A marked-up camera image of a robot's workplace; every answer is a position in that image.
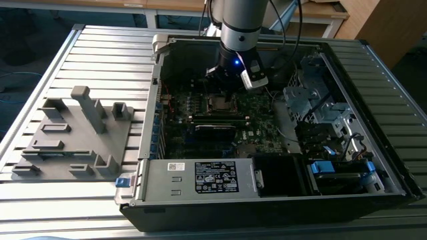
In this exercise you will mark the blue disk carrier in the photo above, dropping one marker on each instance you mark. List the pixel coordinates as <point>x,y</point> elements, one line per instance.
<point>322,167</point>

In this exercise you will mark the black graphics card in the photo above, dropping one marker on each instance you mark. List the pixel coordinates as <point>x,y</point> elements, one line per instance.
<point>216,135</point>

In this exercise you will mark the green RAM stick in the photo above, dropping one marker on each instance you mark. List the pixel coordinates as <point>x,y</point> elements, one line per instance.
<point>57,154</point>

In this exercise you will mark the grey parts rack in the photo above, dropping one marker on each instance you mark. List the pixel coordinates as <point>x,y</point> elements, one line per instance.
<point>83,147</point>

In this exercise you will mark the green motherboard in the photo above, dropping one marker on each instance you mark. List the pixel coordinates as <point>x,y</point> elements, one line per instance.
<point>264,125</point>

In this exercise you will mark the wooden cabinet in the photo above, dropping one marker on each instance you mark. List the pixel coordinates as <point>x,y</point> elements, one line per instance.
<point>394,30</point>

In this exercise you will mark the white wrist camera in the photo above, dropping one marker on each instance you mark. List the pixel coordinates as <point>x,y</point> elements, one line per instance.
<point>256,81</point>

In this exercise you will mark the silver CPU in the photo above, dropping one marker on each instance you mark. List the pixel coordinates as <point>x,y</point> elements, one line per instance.
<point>221,104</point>

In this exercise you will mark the grey power supply unit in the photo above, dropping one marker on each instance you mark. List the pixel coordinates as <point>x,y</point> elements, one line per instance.
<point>161,185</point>

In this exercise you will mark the blue case latch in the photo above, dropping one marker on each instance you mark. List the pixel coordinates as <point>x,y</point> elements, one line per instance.
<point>121,182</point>

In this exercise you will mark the silver metal drive cage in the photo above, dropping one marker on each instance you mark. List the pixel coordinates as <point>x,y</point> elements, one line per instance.
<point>301,98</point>

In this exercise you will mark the wooden desk white frame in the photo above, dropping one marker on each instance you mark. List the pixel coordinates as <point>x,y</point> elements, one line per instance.
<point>321,12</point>

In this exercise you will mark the CPU socket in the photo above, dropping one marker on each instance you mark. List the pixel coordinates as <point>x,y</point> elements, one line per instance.
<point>222,113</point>

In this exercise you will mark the black open PC case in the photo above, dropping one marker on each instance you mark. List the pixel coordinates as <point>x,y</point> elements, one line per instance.
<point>268,217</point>

